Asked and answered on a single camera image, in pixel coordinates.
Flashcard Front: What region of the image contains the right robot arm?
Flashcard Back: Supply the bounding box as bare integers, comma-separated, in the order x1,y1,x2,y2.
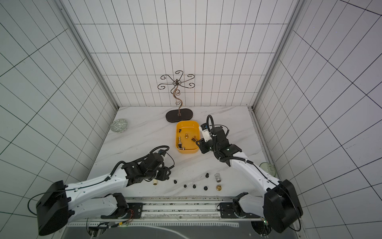
196,123,303,236

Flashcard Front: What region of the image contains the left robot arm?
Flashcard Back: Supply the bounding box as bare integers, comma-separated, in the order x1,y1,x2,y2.
35,149,172,236

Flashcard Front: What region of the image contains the yellow plastic storage box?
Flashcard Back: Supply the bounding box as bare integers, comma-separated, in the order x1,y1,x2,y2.
176,120,201,154

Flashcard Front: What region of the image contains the metal jewelry stand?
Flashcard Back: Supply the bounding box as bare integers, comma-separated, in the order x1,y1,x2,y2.
157,70,195,123

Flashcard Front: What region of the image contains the green glass cup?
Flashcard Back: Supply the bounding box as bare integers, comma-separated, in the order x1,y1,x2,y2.
260,162,277,177

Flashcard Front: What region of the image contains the aluminium mounting rail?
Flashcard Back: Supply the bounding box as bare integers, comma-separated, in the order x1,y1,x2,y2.
61,195,302,223

